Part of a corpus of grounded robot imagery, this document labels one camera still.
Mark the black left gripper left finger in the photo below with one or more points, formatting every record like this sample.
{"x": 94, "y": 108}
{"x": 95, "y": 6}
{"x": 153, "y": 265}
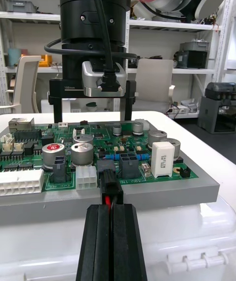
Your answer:
{"x": 96, "y": 241}

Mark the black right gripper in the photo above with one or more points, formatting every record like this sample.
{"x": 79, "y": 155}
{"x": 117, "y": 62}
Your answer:
{"x": 71, "y": 69}

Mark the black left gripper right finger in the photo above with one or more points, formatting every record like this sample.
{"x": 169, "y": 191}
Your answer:
{"x": 127, "y": 241}

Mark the silver and black right arm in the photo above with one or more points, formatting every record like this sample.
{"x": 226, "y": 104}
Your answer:
{"x": 78, "y": 3}

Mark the beige chair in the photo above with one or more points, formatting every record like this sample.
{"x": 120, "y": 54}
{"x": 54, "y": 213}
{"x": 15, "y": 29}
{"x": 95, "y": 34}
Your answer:
{"x": 24, "y": 82}
{"x": 152, "y": 82}

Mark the white shelf with goods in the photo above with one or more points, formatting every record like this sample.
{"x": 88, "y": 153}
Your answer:
{"x": 29, "y": 15}
{"x": 172, "y": 25}

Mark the black 3D printer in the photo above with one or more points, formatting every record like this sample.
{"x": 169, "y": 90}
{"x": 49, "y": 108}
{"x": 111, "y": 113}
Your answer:
{"x": 216, "y": 111}

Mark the green circuit board grey frame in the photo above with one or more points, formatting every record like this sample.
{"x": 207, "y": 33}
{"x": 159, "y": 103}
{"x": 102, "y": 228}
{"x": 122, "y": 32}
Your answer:
{"x": 103, "y": 138}

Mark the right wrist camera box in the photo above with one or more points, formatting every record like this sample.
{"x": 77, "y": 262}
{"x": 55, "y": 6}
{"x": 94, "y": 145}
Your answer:
{"x": 91, "y": 84}

